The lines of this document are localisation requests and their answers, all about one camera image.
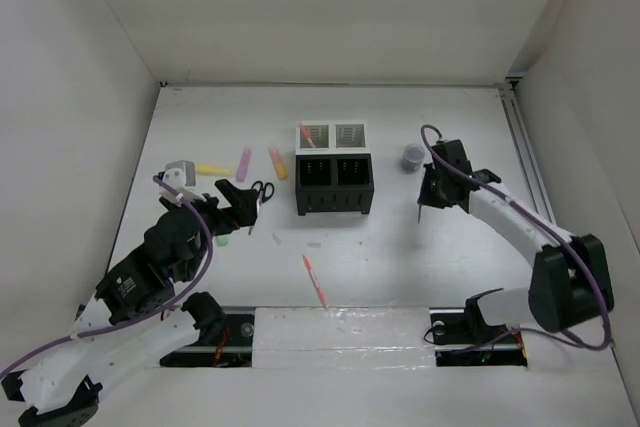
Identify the clear pink pen cap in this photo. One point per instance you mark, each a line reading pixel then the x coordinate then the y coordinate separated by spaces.
pixel 276 239

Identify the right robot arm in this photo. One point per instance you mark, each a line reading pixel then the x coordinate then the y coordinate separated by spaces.
pixel 570 282

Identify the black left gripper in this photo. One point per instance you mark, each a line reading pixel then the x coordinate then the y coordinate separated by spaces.
pixel 242 212

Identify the black slotted organizer box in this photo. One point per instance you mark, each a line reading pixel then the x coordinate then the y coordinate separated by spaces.
pixel 334 183

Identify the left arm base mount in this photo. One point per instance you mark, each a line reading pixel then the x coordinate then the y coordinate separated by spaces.
pixel 231 348

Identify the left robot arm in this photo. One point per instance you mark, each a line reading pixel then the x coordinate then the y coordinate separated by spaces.
pixel 143 309

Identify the black handled scissors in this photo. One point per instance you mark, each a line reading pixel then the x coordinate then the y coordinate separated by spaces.
pixel 264 191

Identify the yellow highlighter marker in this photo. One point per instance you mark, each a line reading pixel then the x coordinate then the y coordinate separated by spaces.
pixel 214 170

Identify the purple highlighter marker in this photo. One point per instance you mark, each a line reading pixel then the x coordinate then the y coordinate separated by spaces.
pixel 243 166

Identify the white slotted organizer box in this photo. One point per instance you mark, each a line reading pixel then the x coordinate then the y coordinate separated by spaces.
pixel 333 137

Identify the orange highlighter marker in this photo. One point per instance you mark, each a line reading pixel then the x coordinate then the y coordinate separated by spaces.
pixel 278 164

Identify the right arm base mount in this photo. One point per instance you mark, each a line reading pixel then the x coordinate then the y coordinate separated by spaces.
pixel 462 338

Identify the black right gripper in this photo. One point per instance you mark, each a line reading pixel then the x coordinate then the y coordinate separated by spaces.
pixel 425 197

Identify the aluminium rail right side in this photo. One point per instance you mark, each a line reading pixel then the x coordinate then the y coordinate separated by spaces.
pixel 524 149

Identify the red pen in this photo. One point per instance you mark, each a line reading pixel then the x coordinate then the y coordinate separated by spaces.
pixel 315 282
pixel 306 134

